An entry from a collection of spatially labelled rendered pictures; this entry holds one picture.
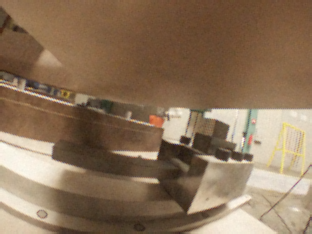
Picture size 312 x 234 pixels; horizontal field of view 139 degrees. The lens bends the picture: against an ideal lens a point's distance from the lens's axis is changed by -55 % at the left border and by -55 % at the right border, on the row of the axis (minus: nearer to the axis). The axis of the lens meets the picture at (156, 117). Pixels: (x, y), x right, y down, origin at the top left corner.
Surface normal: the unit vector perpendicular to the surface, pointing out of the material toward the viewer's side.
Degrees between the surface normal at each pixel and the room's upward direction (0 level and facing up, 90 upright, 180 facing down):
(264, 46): 180
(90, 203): 71
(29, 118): 90
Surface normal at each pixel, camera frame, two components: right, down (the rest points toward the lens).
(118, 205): 0.45, -0.23
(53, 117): 0.69, 0.17
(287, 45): -0.27, 0.96
